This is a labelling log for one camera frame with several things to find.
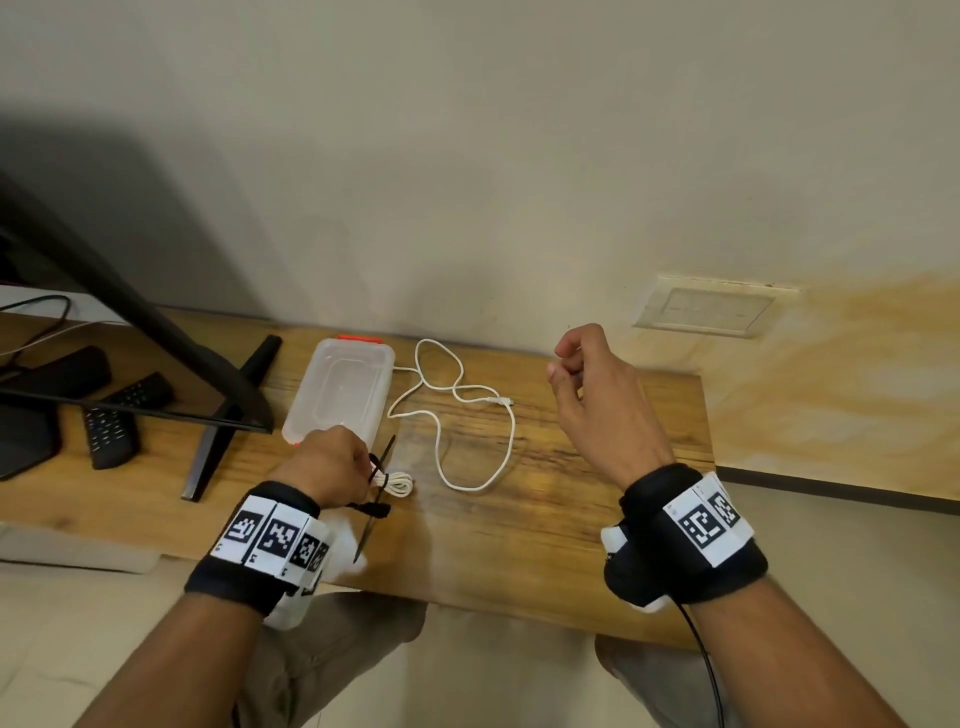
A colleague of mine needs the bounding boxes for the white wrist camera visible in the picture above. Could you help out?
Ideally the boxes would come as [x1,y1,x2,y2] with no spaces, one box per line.
[262,524,332,632]
[599,524,670,616]

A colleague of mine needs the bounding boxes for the white charging cable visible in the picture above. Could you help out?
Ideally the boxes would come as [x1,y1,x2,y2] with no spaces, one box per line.
[386,338,518,495]

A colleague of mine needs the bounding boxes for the person's right forearm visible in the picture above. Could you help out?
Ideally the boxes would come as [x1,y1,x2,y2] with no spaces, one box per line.
[685,577,910,728]

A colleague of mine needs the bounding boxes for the black television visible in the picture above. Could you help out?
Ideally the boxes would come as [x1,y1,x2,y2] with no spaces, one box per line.
[0,170,277,437]

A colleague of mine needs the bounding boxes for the beige wall plate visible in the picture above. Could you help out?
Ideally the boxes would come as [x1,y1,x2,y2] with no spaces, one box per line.
[632,274,801,340]

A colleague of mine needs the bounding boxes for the person's left hand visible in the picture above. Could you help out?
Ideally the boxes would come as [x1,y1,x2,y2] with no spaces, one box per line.
[271,425,374,512]

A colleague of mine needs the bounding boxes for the black remote control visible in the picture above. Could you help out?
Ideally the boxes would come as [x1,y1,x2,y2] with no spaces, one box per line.
[82,408,143,472]

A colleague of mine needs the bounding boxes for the white flat device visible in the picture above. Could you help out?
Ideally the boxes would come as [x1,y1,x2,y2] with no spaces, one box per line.
[0,284,130,326]

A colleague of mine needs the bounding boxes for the person's left forearm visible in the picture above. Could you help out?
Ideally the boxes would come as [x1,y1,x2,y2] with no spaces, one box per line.
[74,592,265,728]

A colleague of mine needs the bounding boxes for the person's right hand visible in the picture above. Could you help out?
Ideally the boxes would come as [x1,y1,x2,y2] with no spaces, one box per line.
[545,323,676,493]

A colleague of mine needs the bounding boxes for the black flat device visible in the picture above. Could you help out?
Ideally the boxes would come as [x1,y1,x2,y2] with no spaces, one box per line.
[0,404,64,482]

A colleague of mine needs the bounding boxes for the transparent plastic box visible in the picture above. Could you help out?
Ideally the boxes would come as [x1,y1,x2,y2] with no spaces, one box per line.
[281,334,397,449]

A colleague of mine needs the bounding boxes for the black television cable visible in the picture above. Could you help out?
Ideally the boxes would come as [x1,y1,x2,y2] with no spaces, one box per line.
[0,293,73,362]

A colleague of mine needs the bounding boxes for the black camera cable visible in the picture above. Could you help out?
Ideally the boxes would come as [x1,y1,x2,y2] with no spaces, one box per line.
[676,599,728,728]

